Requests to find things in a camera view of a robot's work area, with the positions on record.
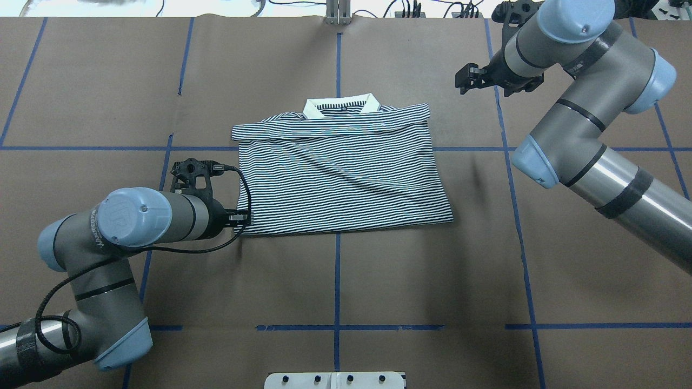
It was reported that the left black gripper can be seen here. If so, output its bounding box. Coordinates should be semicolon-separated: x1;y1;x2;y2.
170;158;251;227

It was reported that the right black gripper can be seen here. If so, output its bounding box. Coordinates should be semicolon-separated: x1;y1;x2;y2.
455;2;544;97

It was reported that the blue white striped polo shirt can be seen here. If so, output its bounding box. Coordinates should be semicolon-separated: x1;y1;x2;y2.
231;93;454;236

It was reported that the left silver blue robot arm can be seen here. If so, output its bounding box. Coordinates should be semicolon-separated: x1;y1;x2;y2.
2;158;251;388

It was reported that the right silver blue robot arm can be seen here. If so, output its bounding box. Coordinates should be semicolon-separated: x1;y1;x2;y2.
455;1;691;273

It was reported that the brown paper table cover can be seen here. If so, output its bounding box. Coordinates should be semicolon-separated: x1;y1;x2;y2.
2;15;690;388

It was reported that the aluminium frame post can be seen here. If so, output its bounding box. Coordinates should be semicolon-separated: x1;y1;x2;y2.
324;0;352;25

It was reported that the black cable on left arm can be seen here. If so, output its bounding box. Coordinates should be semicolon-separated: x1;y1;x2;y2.
35;164;254;356

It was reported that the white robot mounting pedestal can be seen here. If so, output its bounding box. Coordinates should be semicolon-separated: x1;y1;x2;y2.
263;371;407;388

